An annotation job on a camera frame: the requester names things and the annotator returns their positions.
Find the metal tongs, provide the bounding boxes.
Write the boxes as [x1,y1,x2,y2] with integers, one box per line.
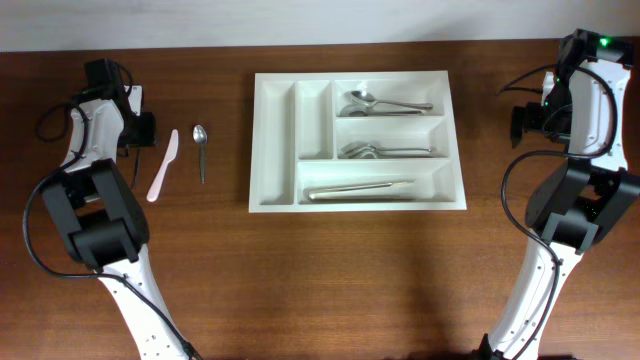
[306,181,415,202]

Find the large metal spoon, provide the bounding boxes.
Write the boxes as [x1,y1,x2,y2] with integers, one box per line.
[339,105,423,117]
[349,90,434,110]

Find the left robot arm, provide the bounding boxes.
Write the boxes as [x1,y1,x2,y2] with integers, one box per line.
[32,59,200,359]

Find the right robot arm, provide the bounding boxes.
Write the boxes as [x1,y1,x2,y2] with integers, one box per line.
[471,29,639,359]

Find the pink plastic knife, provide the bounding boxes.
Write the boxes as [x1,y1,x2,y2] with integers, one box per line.
[146,129,179,202]

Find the white plastic cutlery tray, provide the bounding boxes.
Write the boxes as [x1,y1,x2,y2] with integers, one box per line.
[248,71,467,213]

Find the metal fork in tray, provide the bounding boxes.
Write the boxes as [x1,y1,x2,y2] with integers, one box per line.
[343,145,432,159]
[342,142,432,157]

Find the small teaspoon dark handle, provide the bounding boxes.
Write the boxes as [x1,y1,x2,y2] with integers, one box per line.
[193,125,208,184]

